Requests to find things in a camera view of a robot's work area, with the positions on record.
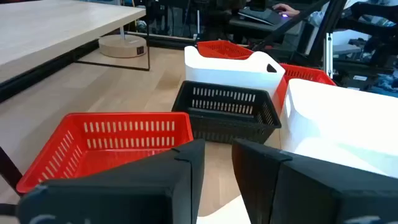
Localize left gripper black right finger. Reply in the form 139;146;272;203
231;138;398;224

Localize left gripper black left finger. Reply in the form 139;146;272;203
17;139;206;224

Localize red slotted plastic basket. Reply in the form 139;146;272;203
197;40;255;60
16;111;194;195
272;63;337;116

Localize white plastic handle basket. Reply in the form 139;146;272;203
183;45;286;99
196;78;398;224

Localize black slotted plastic basket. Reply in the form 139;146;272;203
171;80;282;145

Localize black desk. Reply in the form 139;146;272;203
228;14;304;41

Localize black keyboard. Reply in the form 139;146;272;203
238;7;283;26

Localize person's hand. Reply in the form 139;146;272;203
272;2;301;18

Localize silver metal post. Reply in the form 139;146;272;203
325;32;334;79

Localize black aluminium rig frame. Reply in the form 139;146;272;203
124;29;200;50

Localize wooden shelf black wire legs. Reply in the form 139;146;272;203
0;0;152;217

